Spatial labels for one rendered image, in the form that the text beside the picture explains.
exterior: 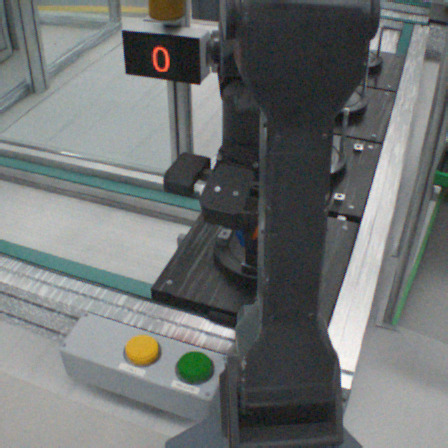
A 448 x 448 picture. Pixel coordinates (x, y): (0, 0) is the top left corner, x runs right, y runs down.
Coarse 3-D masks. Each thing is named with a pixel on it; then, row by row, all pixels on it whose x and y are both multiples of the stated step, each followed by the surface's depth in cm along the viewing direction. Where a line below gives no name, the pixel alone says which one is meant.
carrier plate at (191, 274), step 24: (192, 240) 85; (336, 240) 85; (168, 264) 81; (192, 264) 81; (336, 264) 81; (168, 288) 77; (192, 288) 77; (216, 288) 77; (240, 288) 77; (336, 288) 77
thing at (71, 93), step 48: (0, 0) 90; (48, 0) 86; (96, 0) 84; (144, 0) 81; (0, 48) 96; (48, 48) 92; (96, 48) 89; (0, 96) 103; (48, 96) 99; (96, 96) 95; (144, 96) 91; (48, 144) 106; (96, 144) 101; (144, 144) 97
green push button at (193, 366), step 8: (192, 352) 68; (200, 352) 68; (184, 360) 67; (192, 360) 67; (200, 360) 67; (208, 360) 67; (184, 368) 66; (192, 368) 66; (200, 368) 66; (208, 368) 67; (184, 376) 66; (192, 376) 66; (200, 376) 66
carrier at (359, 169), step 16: (336, 144) 102; (352, 144) 106; (368, 144) 106; (336, 160) 98; (352, 160) 102; (368, 160) 102; (336, 176) 96; (352, 176) 98; (368, 176) 98; (336, 192) 94; (352, 192) 94; (368, 192) 95; (336, 208) 91; (352, 208) 91
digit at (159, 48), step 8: (152, 40) 78; (160, 40) 78; (168, 40) 77; (144, 48) 79; (152, 48) 79; (160, 48) 79; (168, 48) 78; (152, 56) 80; (160, 56) 79; (168, 56) 79; (152, 64) 81; (160, 64) 80; (168, 64) 80; (152, 72) 81; (160, 72) 81; (168, 72) 81
